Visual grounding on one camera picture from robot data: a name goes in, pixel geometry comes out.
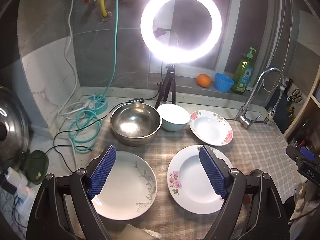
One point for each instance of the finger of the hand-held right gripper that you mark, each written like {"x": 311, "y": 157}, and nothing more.
{"x": 307, "y": 153}
{"x": 294, "y": 155}

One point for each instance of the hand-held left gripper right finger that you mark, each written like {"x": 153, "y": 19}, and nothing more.
{"x": 212, "y": 172}

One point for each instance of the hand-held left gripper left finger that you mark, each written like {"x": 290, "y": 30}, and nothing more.
{"x": 103, "y": 172}

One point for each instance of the stainless steel bowl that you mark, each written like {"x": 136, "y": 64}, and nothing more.
{"x": 135, "y": 122}

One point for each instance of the pink flower plate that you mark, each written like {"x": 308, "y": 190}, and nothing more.
{"x": 190, "y": 180}

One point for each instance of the grey leaf plate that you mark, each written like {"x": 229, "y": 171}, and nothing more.
{"x": 130, "y": 180}

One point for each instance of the plaid table cloth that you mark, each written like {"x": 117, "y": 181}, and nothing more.
{"x": 250, "y": 150}

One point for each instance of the red flower plate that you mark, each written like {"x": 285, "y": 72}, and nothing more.
{"x": 210, "y": 127}

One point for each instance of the wooden shelf unit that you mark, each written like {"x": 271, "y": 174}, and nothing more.
{"x": 312, "y": 100}

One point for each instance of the scissors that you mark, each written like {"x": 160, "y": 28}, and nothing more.
{"x": 296, "y": 95}

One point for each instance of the chrome faucet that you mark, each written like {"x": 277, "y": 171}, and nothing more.
{"x": 243, "y": 120}

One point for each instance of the round teal power strip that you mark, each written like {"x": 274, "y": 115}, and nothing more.
{"x": 115, "y": 42}
{"x": 101, "y": 110}

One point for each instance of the light blue bowl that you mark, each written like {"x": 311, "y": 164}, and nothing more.
{"x": 172, "y": 116}

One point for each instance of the green glass dish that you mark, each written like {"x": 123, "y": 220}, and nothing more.
{"x": 35, "y": 165}

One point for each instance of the blue ribbed cup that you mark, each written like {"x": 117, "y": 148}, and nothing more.
{"x": 223, "y": 82}

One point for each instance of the orange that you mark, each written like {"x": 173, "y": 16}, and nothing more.
{"x": 203, "y": 80}

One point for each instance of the green dish soap bottle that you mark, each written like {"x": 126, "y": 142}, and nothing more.
{"x": 243, "y": 75}

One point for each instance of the black tripod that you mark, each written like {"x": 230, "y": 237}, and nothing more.
{"x": 167, "y": 80}

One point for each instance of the steel pot lid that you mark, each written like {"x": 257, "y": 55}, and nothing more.
{"x": 12, "y": 120}

